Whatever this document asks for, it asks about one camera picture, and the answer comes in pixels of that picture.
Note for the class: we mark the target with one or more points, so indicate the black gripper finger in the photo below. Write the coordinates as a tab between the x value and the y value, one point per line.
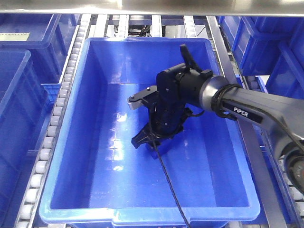
144	136
168	133

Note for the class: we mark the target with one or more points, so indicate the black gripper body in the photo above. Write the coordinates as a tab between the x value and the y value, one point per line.
171	114

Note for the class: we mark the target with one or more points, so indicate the small blue block part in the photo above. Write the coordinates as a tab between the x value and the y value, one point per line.
158	148

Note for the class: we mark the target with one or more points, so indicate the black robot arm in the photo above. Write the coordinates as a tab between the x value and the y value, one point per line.
281	117

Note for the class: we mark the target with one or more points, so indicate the large blue plastic bin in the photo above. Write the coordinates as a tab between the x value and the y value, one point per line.
97	179

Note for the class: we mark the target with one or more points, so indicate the steel roller track right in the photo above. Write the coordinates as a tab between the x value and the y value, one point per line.
276	197

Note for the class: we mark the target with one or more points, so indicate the blue bin right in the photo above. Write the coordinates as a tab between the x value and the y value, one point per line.
272	46

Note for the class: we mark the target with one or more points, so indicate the blue bin left lower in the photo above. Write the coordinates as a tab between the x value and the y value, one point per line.
22	103

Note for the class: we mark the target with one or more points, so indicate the blue bin left upper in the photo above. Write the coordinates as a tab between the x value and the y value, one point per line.
47	36

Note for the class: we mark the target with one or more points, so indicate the white roller track left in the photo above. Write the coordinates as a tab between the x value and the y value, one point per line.
28	210

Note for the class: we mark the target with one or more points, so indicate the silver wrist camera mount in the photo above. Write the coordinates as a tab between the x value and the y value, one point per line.
146	97

